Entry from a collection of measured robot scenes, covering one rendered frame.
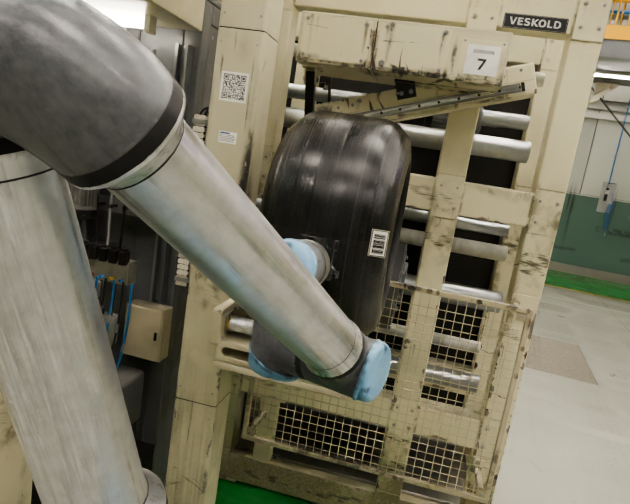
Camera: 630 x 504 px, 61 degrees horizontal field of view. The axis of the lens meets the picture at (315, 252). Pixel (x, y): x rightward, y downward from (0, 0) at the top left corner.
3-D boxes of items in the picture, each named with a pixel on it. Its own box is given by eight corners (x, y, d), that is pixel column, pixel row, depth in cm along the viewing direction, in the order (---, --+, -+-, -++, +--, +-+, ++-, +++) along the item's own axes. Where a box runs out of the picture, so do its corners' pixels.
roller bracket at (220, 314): (207, 344, 138) (212, 308, 136) (256, 307, 176) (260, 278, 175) (219, 347, 137) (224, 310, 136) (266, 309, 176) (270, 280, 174)
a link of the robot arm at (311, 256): (247, 297, 82) (258, 233, 81) (270, 290, 94) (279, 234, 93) (306, 309, 80) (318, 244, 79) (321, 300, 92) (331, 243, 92)
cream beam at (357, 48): (294, 60, 160) (301, 9, 157) (312, 75, 184) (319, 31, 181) (503, 87, 148) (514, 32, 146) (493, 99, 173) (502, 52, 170)
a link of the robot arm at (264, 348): (288, 391, 79) (302, 310, 79) (232, 368, 86) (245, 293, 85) (323, 382, 87) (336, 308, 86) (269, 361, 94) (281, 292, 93)
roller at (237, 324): (226, 313, 140) (231, 314, 145) (222, 330, 140) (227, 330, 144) (356, 342, 134) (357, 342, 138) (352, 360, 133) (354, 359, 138)
